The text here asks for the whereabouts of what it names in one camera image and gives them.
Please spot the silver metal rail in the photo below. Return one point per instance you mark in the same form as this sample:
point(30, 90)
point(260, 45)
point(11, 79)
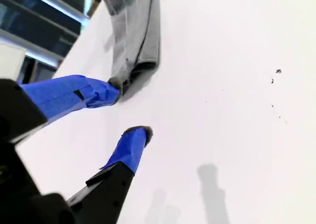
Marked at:
point(37, 50)
point(61, 7)

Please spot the white box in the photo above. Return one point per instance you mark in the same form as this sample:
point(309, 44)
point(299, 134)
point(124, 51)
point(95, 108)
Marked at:
point(10, 61)

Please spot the grey striped square towel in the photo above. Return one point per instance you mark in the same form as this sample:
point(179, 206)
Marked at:
point(138, 31)

